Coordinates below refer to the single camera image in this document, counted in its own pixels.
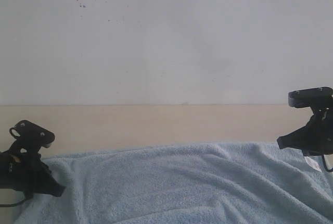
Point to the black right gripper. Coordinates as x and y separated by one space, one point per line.
314 139

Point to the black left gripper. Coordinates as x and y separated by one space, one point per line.
28 175

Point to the light blue fluffy towel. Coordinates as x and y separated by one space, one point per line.
194 183

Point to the white towel care label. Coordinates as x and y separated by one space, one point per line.
312 163

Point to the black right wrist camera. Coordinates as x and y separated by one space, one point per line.
319 100

